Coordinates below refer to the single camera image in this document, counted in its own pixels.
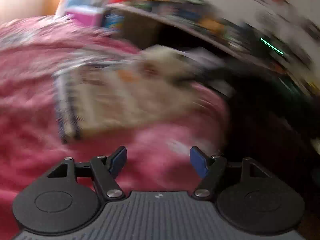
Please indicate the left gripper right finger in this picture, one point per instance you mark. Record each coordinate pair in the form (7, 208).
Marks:
(210, 170)

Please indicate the beige printed shopping bag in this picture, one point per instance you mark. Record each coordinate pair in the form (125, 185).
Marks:
(100, 92)

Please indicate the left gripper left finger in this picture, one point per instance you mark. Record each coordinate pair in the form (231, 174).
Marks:
(104, 173)

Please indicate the magenta glass cabinet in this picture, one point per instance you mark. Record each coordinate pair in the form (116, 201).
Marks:
(86, 12)

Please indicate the red floral blanket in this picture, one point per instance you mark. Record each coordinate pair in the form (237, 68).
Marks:
(32, 51)

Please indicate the blue cartoon package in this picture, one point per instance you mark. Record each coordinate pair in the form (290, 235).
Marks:
(113, 21)

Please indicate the long wall shelf desk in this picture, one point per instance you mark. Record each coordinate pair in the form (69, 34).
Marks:
(145, 29)

